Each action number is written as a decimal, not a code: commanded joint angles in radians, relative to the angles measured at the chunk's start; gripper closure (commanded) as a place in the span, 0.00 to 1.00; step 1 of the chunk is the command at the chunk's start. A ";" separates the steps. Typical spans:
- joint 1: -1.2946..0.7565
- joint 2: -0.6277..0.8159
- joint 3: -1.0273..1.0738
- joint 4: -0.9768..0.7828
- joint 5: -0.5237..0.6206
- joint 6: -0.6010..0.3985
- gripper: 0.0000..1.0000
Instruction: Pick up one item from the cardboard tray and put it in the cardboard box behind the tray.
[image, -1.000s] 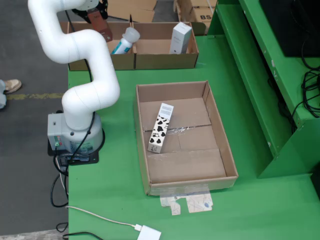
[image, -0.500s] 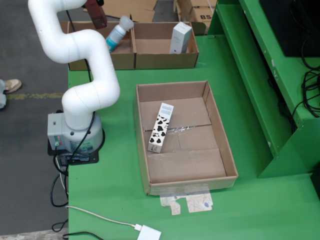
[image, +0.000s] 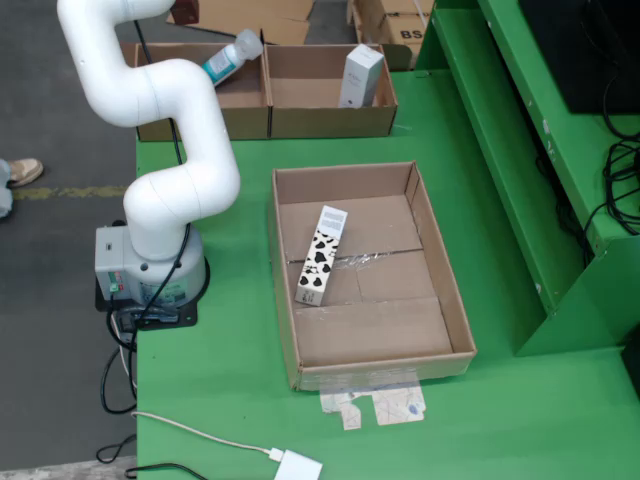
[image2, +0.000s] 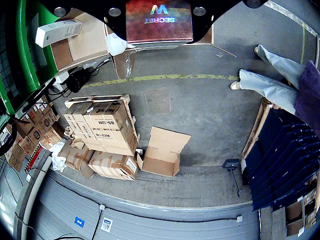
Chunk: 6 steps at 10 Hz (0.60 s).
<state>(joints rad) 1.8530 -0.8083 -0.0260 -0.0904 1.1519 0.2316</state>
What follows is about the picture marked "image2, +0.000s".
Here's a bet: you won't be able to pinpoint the white sticker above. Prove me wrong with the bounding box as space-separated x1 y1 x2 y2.
100 216 114 232

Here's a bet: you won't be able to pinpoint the black power brick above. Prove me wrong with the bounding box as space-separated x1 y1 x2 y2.
65 72 91 94

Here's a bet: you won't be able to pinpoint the white plastic bag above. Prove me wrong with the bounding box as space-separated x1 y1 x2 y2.
49 143 68 173

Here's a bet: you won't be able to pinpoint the W165 printed cardboard box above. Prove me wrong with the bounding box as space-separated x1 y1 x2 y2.
63 101 101 143

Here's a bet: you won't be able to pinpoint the large cardboard box open flaps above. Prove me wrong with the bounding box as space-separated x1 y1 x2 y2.
136 126 192 178

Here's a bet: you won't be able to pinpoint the tall white carton box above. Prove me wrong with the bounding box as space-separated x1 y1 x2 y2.
34 18 84 49

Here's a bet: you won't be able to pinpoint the white spray bottle teal label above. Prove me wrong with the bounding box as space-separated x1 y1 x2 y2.
105 33 137 57

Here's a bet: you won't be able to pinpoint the BS printed cardboard box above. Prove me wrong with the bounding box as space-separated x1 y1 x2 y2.
83 99 140 157

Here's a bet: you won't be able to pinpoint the white power strip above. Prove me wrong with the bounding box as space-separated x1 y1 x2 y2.
52 71 70 93

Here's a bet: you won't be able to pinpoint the flattened cardboard sheet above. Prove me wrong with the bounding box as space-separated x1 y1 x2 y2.
63 93 132 109

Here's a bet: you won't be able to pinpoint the blue pallet stack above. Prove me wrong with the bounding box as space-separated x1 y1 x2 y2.
241 107 320 213

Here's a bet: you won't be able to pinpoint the red Secret carton box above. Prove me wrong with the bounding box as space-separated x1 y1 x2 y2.
125 0 195 45

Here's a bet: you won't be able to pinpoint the taped cardboard box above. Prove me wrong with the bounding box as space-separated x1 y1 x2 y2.
87 149 139 181
56 138 96 180

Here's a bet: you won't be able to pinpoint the purple garment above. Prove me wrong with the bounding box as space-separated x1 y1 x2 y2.
293 59 320 141

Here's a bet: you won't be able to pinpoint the wooden frame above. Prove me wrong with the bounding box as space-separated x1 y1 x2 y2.
240 97 281 159

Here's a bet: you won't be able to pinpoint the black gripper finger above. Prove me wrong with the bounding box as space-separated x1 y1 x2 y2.
192 0 270 43
37 0 128 43

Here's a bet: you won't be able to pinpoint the blue sticker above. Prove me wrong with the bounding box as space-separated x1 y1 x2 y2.
73 215 86 228

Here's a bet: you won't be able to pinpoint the red bar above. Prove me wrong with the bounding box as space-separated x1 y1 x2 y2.
24 145 44 173

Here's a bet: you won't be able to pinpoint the shallow brown cardboard box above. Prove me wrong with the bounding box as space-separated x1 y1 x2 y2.
49 7 114 73
104 22 238 80

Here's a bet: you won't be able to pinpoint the black long-handled tool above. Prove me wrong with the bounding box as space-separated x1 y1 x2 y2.
221 158 244 198

